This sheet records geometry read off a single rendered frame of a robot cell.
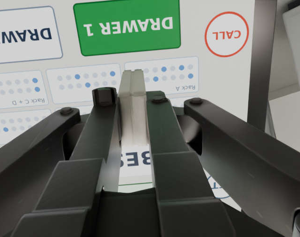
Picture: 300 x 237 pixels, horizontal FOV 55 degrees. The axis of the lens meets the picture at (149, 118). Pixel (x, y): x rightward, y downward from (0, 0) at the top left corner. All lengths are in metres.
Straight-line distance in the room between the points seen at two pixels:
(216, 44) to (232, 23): 0.02
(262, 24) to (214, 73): 0.06
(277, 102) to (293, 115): 0.26
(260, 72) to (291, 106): 3.44
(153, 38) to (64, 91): 0.10
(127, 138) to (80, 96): 0.15
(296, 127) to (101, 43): 3.48
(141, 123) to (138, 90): 0.02
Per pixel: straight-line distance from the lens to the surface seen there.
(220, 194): 0.36
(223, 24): 0.28
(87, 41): 0.28
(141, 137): 0.15
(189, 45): 0.28
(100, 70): 0.28
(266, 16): 0.29
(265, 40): 0.30
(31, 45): 0.29
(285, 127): 3.73
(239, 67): 0.29
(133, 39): 0.27
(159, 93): 0.17
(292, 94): 3.76
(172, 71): 0.28
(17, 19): 0.29
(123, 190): 0.34
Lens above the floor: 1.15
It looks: 16 degrees down
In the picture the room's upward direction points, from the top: 175 degrees clockwise
